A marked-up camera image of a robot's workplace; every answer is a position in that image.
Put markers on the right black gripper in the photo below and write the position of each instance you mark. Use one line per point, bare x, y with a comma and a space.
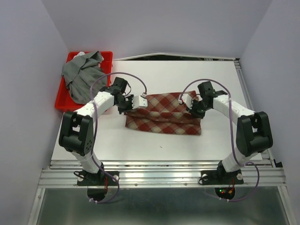
192, 112

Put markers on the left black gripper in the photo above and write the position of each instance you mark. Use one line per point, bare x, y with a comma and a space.
120, 110

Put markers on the red plaid skirt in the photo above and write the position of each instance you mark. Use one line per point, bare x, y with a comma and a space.
163, 115

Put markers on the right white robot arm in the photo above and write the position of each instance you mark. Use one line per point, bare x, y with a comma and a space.
250, 132

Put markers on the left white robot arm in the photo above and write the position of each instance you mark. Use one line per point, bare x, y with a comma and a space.
79, 129

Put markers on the grey skirt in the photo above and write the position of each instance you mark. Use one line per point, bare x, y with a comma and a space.
81, 73

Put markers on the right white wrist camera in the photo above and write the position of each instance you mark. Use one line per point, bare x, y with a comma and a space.
185, 99

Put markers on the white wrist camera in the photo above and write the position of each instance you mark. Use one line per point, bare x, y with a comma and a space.
185, 99
139, 102

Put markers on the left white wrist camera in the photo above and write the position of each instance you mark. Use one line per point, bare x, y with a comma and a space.
139, 102

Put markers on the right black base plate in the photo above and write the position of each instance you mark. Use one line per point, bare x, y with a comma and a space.
213, 177

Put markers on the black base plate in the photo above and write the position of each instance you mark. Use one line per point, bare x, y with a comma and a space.
213, 177
112, 178

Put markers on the aluminium right side rail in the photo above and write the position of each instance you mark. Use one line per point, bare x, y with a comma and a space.
238, 162

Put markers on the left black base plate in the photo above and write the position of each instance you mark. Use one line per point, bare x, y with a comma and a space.
112, 178

